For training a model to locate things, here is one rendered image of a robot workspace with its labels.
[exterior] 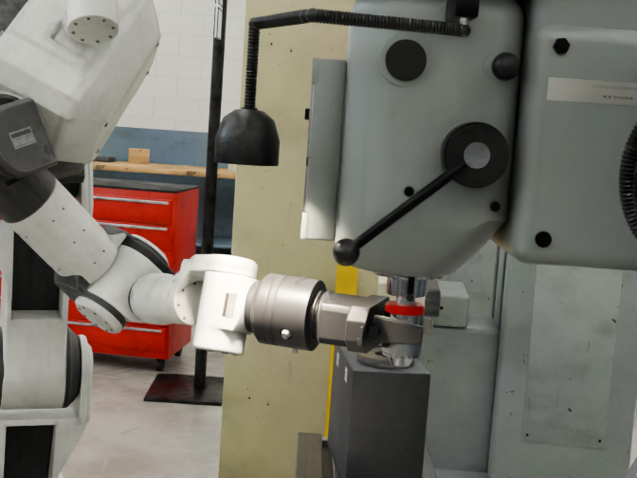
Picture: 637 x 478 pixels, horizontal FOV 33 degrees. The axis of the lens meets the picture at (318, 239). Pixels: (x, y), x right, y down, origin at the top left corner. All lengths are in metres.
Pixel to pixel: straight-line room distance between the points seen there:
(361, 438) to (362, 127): 0.62
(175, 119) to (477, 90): 9.22
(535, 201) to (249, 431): 2.06
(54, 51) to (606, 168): 0.76
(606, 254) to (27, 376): 1.04
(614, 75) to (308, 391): 2.05
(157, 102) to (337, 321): 9.15
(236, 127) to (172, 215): 4.63
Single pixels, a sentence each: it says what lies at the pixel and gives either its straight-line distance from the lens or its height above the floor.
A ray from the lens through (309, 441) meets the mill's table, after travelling 1.88.
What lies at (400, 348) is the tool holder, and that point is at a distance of 1.27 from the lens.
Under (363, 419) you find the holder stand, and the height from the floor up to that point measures 1.03.
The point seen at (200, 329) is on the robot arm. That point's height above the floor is 1.21.
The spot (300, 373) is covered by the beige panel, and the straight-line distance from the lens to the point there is 3.07.
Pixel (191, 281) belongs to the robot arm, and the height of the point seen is 1.26.
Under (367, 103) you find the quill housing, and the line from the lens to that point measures 1.17.
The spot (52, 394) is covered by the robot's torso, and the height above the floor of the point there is 0.98.
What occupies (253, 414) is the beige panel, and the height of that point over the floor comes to 0.61.
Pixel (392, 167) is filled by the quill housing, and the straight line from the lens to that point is 1.16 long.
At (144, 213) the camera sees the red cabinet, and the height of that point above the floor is 0.87.
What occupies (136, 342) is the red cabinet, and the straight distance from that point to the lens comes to 5.94.
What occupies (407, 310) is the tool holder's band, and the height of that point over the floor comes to 1.26.
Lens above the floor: 1.49
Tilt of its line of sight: 7 degrees down
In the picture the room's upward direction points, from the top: 4 degrees clockwise
